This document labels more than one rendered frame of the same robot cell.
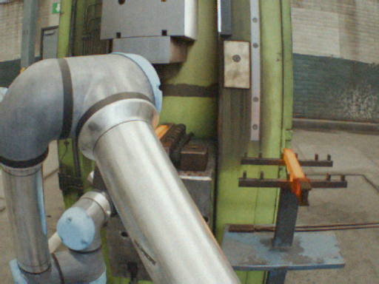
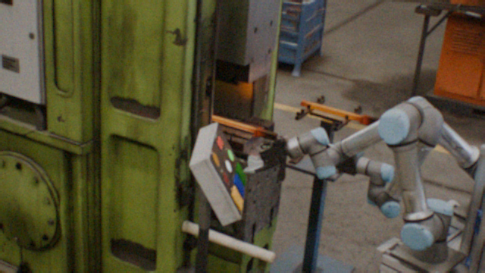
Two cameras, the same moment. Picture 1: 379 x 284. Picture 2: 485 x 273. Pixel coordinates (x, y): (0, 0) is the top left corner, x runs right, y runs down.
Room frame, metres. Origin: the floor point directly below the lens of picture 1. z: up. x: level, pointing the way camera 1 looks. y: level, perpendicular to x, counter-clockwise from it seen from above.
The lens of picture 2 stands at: (0.22, 3.13, 2.41)
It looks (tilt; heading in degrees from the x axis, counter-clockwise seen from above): 24 degrees down; 290
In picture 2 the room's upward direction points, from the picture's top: 4 degrees clockwise
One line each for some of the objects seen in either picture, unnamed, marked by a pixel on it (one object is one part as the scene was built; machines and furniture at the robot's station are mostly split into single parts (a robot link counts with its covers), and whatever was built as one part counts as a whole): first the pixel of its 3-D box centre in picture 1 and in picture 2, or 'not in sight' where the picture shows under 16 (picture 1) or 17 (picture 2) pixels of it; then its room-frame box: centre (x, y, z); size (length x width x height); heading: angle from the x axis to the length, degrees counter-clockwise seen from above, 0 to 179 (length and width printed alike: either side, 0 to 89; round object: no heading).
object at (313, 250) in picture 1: (281, 245); (323, 158); (1.02, -0.30, 0.73); 0.40 x 0.30 x 0.02; 81
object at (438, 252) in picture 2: not in sight; (430, 243); (0.36, 0.51, 0.87); 0.15 x 0.15 x 0.10
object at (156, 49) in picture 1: (153, 50); (219, 58); (1.46, 0.14, 1.32); 0.42 x 0.20 x 0.10; 173
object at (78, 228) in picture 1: (81, 225); (380, 171); (0.64, 0.21, 0.98); 0.11 x 0.08 x 0.09; 173
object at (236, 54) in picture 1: (236, 63); not in sight; (1.34, -0.16, 1.27); 0.09 x 0.02 x 0.17; 83
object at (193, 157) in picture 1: (195, 157); (260, 127); (1.29, -0.02, 0.95); 0.12 x 0.08 x 0.06; 173
